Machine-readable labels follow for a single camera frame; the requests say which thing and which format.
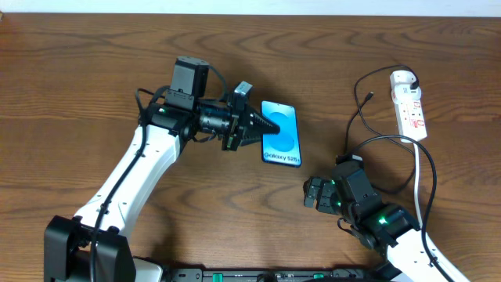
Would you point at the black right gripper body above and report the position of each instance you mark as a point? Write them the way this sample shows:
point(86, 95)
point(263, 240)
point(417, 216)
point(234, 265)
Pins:
point(318, 193)

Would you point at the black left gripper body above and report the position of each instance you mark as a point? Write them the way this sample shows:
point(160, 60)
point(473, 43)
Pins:
point(236, 129)

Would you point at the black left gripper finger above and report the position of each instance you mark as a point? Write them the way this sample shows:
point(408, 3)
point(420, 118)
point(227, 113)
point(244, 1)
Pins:
point(260, 125)
point(248, 138)

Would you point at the blue Galaxy smartphone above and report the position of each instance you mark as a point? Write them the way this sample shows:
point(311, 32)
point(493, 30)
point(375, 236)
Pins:
point(283, 148)

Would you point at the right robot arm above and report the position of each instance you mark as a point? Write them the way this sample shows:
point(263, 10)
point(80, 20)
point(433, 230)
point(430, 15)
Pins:
point(386, 228)

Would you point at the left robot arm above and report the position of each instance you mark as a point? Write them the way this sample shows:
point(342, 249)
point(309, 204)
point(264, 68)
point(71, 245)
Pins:
point(93, 245)

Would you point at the white charger plug adapter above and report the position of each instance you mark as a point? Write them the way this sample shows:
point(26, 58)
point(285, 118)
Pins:
point(404, 81)

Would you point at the white power strip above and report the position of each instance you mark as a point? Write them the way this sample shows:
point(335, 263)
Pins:
point(409, 112)

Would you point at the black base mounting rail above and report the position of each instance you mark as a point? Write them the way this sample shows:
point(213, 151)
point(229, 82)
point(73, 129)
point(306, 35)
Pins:
point(254, 275)

